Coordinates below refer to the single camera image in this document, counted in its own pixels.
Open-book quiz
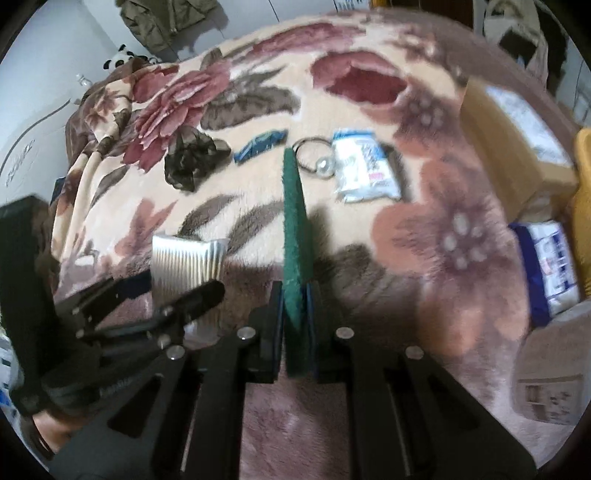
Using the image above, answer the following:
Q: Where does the panda plush toy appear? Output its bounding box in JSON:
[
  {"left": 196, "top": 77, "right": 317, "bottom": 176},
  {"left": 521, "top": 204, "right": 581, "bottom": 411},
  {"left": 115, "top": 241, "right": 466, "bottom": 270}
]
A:
[{"left": 103, "top": 44, "right": 136, "bottom": 72}]

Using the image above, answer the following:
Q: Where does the blue small sachet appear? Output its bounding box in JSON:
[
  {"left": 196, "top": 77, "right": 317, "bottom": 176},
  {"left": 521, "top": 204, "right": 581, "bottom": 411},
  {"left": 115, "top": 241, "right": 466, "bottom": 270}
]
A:
[{"left": 233, "top": 129, "right": 288, "bottom": 165}]

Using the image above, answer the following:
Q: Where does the white tissue packet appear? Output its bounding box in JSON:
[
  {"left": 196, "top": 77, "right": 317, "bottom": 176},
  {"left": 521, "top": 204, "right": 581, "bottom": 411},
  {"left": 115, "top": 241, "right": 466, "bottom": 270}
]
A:
[{"left": 332, "top": 129, "right": 402, "bottom": 203}]

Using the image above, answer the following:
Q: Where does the black sheer scrunchie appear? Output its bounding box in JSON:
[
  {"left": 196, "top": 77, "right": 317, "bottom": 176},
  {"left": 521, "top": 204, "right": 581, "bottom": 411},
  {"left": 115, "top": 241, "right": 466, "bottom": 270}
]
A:
[{"left": 164, "top": 126, "right": 231, "bottom": 193}]

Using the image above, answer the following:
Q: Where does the floral plush blanket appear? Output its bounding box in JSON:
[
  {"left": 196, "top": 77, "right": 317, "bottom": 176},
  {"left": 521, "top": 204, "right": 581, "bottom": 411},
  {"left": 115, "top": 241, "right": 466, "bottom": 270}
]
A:
[{"left": 48, "top": 8, "right": 591, "bottom": 480}]

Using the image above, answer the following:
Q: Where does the black pearl hair tie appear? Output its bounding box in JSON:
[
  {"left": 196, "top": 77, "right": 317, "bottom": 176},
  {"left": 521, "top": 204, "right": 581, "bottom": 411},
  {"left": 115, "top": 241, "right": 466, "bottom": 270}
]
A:
[{"left": 291, "top": 136, "right": 338, "bottom": 180}]

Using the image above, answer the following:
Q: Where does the left hand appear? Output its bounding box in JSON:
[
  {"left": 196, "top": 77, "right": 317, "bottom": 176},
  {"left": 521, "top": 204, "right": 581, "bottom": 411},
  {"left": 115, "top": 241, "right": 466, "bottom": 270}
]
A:
[{"left": 21, "top": 410, "right": 92, "bottom": 453}]

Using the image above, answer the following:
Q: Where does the yellow plastic basket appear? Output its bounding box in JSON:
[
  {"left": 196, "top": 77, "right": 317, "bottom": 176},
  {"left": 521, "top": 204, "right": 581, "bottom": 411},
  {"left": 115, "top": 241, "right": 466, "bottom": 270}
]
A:
[{"left": 571, "top": 127, "right": 591, "bottom": 298}]

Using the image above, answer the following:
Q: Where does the brown cardboard box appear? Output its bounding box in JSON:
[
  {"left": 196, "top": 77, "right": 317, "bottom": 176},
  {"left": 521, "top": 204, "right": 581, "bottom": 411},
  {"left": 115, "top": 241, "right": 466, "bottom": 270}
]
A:
[{"left": 460, "top": 77, "right": 578, "bottom": 222}]

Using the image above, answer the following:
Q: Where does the green scouring pad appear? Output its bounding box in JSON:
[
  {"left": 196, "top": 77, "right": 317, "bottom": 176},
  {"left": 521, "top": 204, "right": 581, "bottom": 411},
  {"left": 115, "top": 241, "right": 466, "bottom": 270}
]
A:
[{"left": 280, "top": 147, "right": 317, "bottom": 377}]

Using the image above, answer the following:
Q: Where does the blue white tissue pack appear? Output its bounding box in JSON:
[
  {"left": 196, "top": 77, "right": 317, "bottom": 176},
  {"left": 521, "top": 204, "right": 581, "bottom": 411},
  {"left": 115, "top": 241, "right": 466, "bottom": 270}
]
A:
[{"left": 509, "top": 221, "right": 580, "bottom": 328}]

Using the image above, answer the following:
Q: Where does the olive green jacket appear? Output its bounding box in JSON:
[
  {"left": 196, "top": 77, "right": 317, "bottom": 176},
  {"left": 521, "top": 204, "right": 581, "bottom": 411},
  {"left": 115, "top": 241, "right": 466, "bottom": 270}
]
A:
[{"left": 115, "top": 0, "right": 228, "bottom": 61}]

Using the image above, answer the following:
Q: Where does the cotton swabs clear pack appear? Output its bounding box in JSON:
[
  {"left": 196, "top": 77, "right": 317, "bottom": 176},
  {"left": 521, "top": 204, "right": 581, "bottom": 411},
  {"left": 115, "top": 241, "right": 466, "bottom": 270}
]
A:
[{"left": 150, "top": 234, "right": 229, "bottom": 350}]

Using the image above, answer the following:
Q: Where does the pile of clothes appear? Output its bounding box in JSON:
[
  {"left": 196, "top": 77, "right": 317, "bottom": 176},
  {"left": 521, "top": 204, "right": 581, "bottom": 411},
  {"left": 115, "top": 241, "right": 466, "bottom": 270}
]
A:
[{"left": 483, "top": 0, "right": 568, "bottom": 92}]

